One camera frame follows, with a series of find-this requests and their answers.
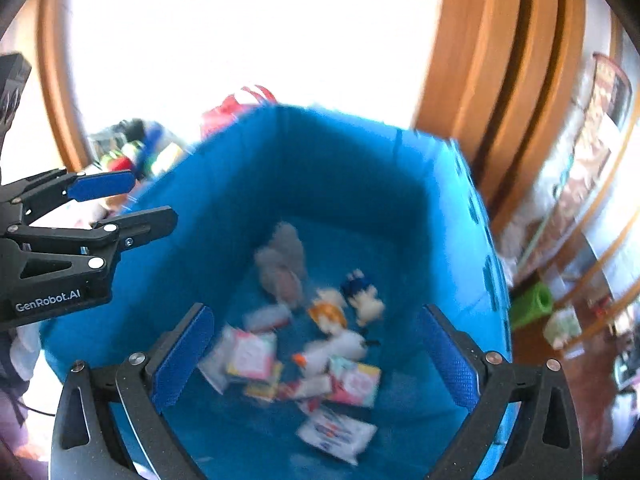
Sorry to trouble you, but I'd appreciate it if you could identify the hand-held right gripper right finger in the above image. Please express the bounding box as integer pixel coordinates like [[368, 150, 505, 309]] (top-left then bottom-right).
[[420, 304, 586, 480]]

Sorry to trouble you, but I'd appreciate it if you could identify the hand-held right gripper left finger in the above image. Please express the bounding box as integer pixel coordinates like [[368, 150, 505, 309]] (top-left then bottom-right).
[[50, 302, 216, 480]]

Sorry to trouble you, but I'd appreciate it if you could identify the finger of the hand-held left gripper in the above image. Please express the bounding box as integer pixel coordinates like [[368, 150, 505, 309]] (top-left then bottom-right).
[[0, 170, 137, 226], [5, 206, 178, 281]]

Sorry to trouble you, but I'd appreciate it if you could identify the pink yellow packet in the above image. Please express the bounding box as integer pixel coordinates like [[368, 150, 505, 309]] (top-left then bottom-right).
[[200, 325, 284, 403]]

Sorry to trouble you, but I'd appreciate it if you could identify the white small packet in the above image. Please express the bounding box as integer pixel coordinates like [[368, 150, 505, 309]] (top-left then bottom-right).
[[243, 304, 292, 332]]

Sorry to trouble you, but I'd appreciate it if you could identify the mint green pink packet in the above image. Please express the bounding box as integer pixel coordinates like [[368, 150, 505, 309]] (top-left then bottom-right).
[[327, 355, 382, 407]]

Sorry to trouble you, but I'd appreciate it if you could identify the blue white small doll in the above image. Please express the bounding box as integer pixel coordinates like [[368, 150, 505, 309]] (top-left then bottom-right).
[[341, 269, 386, 328]]

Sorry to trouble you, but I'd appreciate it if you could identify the white duck plush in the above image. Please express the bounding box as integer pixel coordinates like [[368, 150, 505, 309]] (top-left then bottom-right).
[[292, 330, 368, 376]]

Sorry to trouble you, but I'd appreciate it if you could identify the orange white small doll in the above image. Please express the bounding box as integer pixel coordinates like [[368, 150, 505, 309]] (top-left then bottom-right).
[[307, 287, 348, 333]]

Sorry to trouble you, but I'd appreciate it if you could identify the grey plush toy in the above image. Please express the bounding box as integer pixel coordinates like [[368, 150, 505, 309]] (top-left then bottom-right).
[[254, 221, 308, 309]]

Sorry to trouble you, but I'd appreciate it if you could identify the white printed wipe packet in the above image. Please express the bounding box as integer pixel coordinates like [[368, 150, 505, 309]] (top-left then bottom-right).
[[297, 405, 378, 463]]

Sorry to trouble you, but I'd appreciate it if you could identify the blue plastic crate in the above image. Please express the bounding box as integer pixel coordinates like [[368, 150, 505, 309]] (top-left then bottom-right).
[[40, 102, 516, 480]]

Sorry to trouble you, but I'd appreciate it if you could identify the black gift bag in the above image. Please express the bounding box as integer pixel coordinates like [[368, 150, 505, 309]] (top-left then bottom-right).
[[89, 119, 151, 161]]

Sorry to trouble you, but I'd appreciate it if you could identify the green foam roll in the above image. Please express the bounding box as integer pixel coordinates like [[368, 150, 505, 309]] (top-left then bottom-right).
[[509, 282, 553, 331]]

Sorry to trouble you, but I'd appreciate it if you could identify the white green box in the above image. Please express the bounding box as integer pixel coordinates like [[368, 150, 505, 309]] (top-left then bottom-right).
[[542, 307, 583, 351]]

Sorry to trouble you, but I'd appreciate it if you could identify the red toy suitcase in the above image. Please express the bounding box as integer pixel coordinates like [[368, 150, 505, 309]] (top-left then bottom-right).
[[200, 85, 278, 138]]

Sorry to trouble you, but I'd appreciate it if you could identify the curved wooden wall frame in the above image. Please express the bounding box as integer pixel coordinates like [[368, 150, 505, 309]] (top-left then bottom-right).
[[415, 0, 586, 221], [37, 0, 91, 171]]

